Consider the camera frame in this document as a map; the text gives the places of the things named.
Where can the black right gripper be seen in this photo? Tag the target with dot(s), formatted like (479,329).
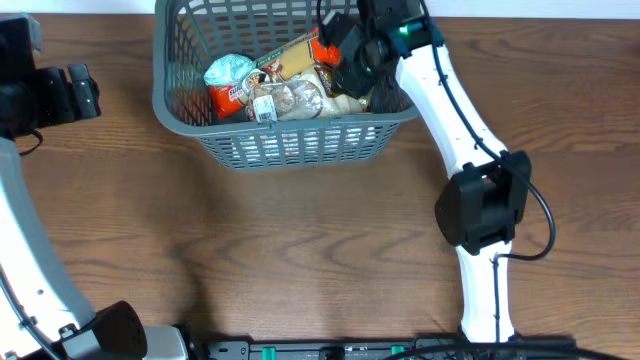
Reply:
(347,79)

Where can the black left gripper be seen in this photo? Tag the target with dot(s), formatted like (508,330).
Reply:
(58,85)

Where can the gold foil herb snack bag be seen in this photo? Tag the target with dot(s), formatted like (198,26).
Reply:
(360,104)

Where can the red and gold pasta packet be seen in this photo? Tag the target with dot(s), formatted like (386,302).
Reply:
(278,65)

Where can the dried mushroom clear bag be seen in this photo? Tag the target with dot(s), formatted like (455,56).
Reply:
(305,96)

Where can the mint green snack packet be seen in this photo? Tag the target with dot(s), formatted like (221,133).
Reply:
(228,70)

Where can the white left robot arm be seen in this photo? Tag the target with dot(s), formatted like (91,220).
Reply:
(43,314)

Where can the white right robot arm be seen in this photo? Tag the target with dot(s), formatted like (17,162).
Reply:
(485,196)

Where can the grey plastic lattice basket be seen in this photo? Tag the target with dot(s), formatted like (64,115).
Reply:
(191,35)

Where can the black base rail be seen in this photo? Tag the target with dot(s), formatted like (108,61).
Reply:
(245,348)

